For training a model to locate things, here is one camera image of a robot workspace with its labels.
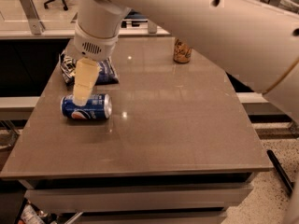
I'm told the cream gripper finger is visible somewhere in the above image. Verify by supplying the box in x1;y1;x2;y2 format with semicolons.
73;58;100;106

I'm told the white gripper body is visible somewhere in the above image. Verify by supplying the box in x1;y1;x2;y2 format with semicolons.
74;22;119;61

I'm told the blue pepsi can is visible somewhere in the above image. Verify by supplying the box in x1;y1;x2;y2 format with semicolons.
60;94;112;119

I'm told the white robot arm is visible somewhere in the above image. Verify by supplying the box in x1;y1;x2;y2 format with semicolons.
75;0;299;122

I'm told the gold soda can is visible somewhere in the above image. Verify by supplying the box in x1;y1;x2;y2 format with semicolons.
173;38;192;63

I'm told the blue chip bag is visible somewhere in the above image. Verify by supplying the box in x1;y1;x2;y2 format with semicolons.
60;51;119;86

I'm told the black rod on floor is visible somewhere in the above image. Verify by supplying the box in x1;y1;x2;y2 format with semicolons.
266;149;294;197

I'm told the left metal railing post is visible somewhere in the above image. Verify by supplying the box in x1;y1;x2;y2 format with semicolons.
20;0;45;35

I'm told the middle metal railing post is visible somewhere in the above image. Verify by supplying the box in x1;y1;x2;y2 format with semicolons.
148;21;158;34

